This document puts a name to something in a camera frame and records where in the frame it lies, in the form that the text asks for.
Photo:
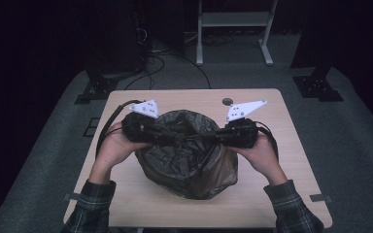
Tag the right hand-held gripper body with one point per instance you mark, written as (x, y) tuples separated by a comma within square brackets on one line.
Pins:
[(241, 134)]

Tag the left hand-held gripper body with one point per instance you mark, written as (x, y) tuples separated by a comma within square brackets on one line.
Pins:
[(137, 129)]

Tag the black plastic garbage bag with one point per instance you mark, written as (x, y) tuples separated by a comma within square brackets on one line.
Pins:
[(184, 165)]

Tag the person's right hand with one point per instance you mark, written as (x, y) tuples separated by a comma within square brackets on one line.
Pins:
[(264, 158)]

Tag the grey round table grommet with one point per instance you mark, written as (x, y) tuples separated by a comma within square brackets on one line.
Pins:
[(227, 101)]

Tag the black metal stand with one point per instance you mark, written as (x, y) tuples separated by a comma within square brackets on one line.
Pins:
[(317, 87), (97, 90)]

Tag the grey tape strip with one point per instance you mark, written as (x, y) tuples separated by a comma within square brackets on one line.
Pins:
[(73, 196), (320, 197)]

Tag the white metal stand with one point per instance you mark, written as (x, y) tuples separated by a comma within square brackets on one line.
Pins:
[(234, 19)]

